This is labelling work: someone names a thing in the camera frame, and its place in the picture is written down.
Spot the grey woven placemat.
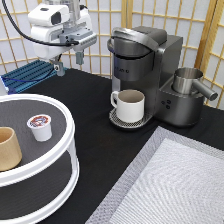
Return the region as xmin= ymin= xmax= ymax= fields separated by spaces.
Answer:
xmin=85 ymin=127 xmax=224 ymax=224

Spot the white two-tier round shelf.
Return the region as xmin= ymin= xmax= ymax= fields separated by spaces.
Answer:
xmin=0 ymin=94 xmax=79 ymax=224

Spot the blue corrugated mat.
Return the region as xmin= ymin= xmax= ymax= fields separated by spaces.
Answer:
xmin=2 ymin=60 xmax=57 ymax=94

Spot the white coffee pod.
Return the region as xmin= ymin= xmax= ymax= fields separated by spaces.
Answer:
xmin=27 ymin=114 xmax=52 ymax=142

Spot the beige wooden cup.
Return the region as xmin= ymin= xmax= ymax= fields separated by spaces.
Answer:
xmin=0 ymin=127 xmax=22 ymax=172

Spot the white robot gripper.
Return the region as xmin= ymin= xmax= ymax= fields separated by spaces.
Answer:
xmin=28 ymin=3 xmax=93 ymax=77

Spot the steel milk frother jug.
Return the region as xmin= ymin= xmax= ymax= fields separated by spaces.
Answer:
xmin=172 ymin=68 xmax=218 ymax=101

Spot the white ceramic mug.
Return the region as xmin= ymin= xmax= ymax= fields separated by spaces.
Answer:
xmin=110 ymin=90 xmax=145 ymax=123

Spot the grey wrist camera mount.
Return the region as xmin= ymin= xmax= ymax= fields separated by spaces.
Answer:
xmin=59 ymin=27 xmax=97 ymax=51

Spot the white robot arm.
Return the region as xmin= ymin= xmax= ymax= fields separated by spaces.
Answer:
xmin=28 ymin=0 xmax=97 ymax=76

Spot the grey coffee machine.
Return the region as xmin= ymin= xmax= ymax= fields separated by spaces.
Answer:
xmin=107 ymin=26 xmax=204 ymax=129

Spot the wooden shoji folding screen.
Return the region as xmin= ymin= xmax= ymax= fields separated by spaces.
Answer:
xmin=0 ymin=0 xmax=224 ymax=110

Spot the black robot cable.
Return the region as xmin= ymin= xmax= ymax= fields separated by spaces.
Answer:
xmin=0 ymin=0 xmax=81 ymax=48

